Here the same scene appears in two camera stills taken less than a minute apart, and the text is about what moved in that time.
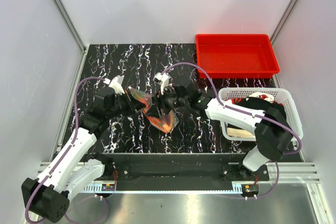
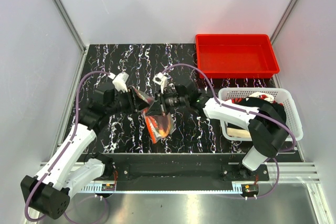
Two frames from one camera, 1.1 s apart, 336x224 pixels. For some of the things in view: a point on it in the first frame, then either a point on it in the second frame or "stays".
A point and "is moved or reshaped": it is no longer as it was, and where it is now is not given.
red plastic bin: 235,56 stays
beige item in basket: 238,132 stays
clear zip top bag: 165,121 is moved or reshaped
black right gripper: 161,100 stays
